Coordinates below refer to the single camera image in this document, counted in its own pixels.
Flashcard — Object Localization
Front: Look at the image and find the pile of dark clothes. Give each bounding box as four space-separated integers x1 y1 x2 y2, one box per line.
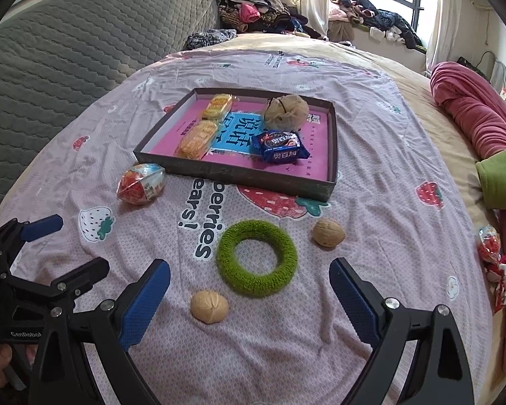
329 0 424 49

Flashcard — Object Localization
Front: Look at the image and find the long yellow cake packet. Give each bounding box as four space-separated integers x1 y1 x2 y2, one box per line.
174 119 220 160

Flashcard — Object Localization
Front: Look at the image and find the green blanket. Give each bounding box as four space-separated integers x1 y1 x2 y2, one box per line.
476 118 506 212

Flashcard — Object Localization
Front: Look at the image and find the dark cardboard box tray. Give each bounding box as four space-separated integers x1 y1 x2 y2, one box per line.
134 88 337 202

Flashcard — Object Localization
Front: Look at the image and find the pile of mixed clothes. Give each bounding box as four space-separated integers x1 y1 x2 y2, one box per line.
213 0 327 41

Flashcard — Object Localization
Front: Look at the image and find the dark floral cloth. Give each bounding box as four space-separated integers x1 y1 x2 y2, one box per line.
183 29 237 51

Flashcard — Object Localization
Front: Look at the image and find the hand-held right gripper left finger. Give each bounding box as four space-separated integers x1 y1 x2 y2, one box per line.
27 258 171 405

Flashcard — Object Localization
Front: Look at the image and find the white window seat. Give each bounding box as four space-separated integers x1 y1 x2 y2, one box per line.
328 21 426 66

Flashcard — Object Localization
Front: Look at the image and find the small yellow cake packet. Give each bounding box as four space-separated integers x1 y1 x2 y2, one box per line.
200 94 237 121

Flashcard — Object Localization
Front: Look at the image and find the dark green bag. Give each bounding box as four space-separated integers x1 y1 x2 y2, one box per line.
456 56 490 81

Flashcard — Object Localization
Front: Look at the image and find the beige bedsheet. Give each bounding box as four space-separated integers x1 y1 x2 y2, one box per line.
213 33 506 389

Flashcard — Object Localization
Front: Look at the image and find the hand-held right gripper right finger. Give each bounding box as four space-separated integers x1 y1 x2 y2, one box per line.
329 257 475 405

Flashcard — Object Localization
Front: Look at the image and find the pink blanket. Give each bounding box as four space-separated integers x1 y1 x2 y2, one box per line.
430 62 506 376

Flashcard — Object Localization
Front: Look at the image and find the green fuzzy ring scrunchie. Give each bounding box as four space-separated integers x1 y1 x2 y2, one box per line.
216 220 298 298

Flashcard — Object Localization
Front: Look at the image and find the white curved frame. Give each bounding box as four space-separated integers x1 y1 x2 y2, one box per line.
478 51 506 89

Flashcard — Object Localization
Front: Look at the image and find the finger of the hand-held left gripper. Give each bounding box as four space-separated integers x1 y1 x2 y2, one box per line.
0 214 64 276
12 256 110 311

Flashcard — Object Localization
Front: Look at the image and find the walnut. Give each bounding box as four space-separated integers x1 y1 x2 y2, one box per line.
312 218 346 249
190 290 229 325

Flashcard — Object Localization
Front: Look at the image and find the red snack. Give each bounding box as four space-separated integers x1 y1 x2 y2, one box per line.
117 163 166 205

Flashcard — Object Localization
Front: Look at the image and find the blue cookie packet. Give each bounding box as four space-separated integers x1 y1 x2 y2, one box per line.
250 130 310 165

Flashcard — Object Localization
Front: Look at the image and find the grey quilted headboard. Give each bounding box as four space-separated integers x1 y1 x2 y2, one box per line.
0 0 222 228

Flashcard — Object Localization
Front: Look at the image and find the red candy packet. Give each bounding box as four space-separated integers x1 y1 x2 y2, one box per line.
476 224 502 264

